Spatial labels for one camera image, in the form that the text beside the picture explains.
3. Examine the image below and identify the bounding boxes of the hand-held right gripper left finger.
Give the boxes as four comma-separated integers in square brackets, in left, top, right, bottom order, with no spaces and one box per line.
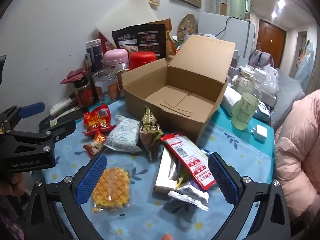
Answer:
[24,152,108,240]

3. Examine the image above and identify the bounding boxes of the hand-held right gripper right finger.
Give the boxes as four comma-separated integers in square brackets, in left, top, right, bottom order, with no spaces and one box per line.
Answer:
[207,152,292,240]

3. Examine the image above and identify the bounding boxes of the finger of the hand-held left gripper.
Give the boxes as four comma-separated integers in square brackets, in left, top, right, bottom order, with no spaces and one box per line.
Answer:
[0,102,46,130]
[5,115,77,155]

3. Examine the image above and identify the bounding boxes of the yellow waffle snack packet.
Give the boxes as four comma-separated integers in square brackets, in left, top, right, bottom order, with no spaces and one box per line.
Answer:
[90,164,134,214]

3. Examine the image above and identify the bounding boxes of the long red snack packet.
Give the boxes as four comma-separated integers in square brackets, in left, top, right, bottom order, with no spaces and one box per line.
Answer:
[160,132,217,191]

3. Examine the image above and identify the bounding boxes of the silver purple snack packet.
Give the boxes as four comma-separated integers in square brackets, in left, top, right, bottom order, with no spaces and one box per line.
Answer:
[167,180,209,212]

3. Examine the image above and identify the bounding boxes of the yellow green lollipop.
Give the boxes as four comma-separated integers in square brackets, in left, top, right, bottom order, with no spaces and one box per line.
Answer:
[175,169,193,189]

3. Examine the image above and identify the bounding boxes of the red gold candy packet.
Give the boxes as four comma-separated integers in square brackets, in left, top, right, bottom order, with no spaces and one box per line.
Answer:
[82,104,117,134]

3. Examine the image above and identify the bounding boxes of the white patterned snack packet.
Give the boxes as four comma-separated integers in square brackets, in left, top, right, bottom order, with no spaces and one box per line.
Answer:
[104,115,142,153]

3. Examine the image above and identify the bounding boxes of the slim rectangular box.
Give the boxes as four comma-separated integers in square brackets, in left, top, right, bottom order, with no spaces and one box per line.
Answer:
[154,146,180,194]

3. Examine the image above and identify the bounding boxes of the green brown cone packet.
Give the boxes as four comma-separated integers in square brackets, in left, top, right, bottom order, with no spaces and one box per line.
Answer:
[139,106,164,162]

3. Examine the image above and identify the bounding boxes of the brown cardboard box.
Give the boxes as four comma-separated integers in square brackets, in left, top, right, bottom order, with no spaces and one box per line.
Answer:
[121,34,236,144]

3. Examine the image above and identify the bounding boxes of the person's left hand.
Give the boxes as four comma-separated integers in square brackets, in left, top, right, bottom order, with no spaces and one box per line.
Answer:
[0,174,24,197]

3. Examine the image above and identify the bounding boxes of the white paper sleeve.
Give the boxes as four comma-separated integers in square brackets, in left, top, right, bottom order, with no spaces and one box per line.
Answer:
[49,94,84,117]

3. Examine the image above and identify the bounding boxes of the small red snack packet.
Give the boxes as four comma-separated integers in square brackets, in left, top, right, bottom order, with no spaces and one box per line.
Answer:
[83,130,107,158]

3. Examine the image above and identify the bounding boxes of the black lid sauce jar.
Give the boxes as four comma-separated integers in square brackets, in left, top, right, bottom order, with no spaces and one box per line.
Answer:
[74,76,94,107]

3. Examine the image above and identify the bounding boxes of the dark red sachets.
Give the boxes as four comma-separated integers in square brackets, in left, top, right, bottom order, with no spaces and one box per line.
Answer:
[61,67,90,85]

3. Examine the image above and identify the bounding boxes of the white charger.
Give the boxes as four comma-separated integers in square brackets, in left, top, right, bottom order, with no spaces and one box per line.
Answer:
[251,124,268,143]

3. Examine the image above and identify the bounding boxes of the clear jar orange label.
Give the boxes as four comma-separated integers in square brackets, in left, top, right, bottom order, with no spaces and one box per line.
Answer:
[92,69,120,103]

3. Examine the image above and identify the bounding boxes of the purple floral clothing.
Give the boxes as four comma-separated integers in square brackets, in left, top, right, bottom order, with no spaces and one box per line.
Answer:
[0,197,28,240]

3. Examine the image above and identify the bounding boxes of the green clear bottle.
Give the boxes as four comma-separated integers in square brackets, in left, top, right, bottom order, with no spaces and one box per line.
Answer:
[230,91,260,130]

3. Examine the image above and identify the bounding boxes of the blue floral tablecloth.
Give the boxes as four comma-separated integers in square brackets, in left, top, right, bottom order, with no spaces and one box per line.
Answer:
[44,100,275,240]

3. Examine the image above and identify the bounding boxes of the white tissue pack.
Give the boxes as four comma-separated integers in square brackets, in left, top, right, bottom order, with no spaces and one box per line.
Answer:
[221,86,242,117]

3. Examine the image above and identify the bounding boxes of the white round device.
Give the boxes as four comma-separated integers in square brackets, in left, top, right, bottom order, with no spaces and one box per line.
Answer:
[254,101,272,122]

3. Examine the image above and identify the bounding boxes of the pink puffer jacket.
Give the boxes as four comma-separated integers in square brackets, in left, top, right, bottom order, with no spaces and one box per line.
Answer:
[274,89,320,220]

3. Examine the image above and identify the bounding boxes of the dark purple labelled jar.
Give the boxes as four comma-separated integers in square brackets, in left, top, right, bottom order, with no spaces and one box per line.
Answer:
[86,39,105,72]

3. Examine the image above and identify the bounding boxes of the clear jar brown label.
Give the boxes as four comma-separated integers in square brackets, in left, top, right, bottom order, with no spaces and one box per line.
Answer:
[116,62,131,98]

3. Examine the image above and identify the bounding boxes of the pink lidded jar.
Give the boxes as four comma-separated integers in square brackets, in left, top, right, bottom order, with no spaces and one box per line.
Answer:
[104,49,130,70]

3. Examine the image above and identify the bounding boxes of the red pouch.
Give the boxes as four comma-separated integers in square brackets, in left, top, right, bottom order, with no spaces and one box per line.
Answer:
[98,32,118,53]

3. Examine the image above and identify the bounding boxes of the white water jug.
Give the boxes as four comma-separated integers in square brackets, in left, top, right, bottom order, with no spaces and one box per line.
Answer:
[235,65,268,98]

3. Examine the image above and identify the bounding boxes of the grey blanket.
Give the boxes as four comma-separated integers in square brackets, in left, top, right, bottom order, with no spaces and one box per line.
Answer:
[271,67,307,133]

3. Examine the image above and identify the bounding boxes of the red lidded jar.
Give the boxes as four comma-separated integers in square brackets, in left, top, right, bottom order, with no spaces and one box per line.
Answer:
[129,51,157,70]

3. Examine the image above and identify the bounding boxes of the clear plastic bag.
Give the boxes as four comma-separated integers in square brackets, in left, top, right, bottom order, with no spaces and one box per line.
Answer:
[262,64,279,94]

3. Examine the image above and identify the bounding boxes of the black oatmeal bag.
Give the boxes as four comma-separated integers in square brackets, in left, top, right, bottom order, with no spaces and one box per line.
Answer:
[112,24,167,60]

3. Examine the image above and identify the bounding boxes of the grey patterned backpack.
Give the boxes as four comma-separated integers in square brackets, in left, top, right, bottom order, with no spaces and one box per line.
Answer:
[248,49,275,68]

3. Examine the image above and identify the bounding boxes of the white foam board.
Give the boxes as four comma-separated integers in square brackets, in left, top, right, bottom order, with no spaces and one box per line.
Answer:
[94,0,159,45]

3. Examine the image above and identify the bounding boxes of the light blue hanging bag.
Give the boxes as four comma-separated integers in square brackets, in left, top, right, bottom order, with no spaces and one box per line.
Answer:
[295,40,314,88]

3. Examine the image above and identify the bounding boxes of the brown paper bag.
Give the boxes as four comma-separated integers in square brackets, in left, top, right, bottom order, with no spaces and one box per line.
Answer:
[156,19,177,65]

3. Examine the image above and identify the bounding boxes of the white fridge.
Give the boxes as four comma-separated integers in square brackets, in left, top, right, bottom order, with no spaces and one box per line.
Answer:
[197,12,256,60]

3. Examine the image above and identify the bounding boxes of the brown wooden door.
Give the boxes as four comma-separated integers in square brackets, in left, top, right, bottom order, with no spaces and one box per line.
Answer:
[257,18,287,68]

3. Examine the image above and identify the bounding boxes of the round woven mat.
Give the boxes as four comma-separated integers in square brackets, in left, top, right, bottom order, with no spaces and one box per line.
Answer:
[177,14,197,40]

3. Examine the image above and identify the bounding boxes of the pale green kettle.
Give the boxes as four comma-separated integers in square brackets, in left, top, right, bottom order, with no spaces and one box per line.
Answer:
[230,0,252,21]

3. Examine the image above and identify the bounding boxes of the black cable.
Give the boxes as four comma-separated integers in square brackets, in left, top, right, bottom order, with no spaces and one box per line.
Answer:
[214,17,233,38]

